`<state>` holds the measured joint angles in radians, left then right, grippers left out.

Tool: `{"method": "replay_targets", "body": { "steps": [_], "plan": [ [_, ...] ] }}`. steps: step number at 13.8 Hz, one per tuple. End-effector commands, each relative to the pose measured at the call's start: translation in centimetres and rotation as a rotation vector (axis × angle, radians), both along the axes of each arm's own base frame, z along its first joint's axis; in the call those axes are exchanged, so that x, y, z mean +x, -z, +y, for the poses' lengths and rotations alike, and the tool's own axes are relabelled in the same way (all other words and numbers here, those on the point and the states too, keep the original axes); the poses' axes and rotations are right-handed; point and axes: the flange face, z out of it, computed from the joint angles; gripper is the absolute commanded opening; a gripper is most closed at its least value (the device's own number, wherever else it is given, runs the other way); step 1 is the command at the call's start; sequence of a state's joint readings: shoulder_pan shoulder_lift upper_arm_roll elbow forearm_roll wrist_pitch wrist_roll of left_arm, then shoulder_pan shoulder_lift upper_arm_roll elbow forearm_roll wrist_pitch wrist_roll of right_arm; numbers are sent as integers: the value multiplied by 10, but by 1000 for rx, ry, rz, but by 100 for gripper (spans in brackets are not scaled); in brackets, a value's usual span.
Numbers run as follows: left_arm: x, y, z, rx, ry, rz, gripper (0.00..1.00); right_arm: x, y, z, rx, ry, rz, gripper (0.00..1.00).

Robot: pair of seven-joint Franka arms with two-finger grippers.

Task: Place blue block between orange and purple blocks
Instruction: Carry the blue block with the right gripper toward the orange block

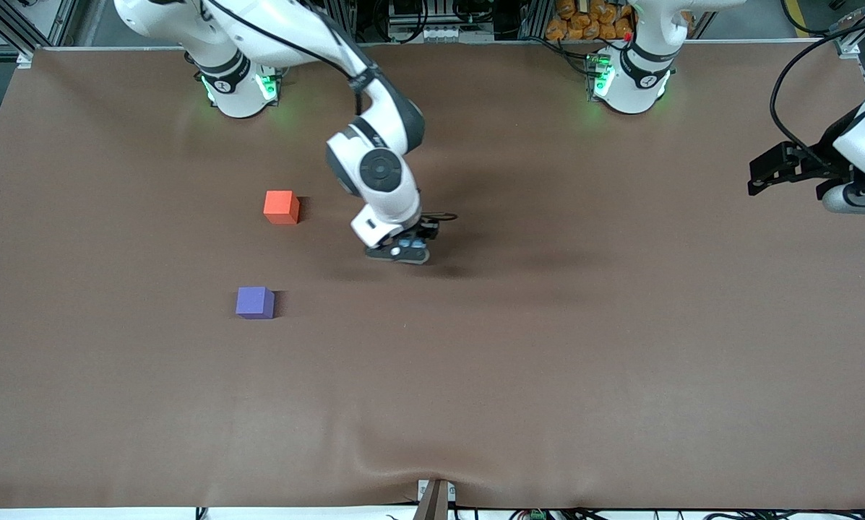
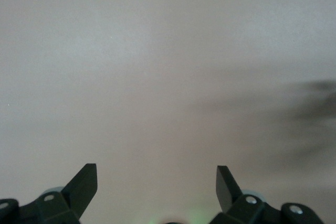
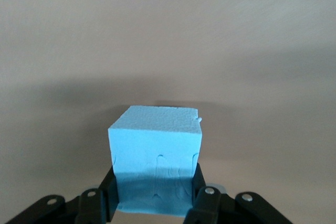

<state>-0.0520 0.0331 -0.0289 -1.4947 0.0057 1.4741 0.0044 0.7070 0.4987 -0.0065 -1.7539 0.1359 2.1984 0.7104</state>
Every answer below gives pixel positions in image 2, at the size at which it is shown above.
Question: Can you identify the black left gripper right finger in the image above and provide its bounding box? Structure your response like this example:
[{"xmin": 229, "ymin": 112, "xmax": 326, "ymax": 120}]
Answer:
[{"xmin": 211, "ymin": 165, "xmax": 325, "ymax": 224}]

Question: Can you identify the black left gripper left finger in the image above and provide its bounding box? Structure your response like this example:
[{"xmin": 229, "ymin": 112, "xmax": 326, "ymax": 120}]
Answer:
[{"xmin": 0, "ymin": 163, "xmax": 98, "ymax": 224}]

